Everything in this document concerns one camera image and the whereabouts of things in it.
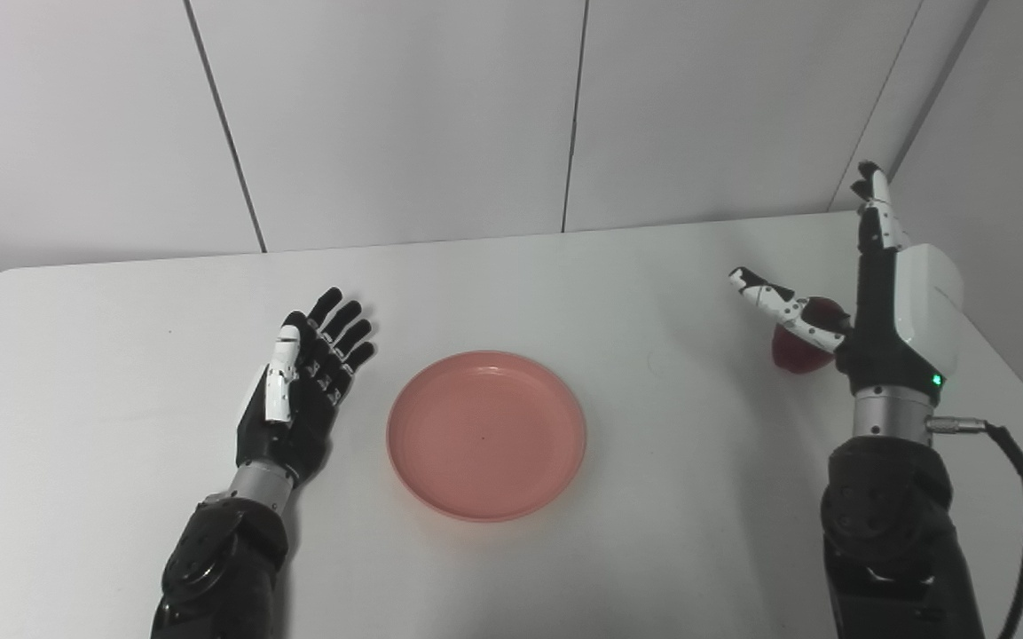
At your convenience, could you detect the red apple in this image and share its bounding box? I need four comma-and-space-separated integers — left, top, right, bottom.
771, 296, 851, 375

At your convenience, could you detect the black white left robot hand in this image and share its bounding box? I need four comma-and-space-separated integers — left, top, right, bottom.
236, 287, 377, 489

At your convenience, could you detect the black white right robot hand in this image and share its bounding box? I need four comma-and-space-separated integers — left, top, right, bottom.
728, 161, 964, 396

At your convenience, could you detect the pink round plate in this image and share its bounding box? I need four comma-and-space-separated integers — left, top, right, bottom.
387, 351, 588, 523

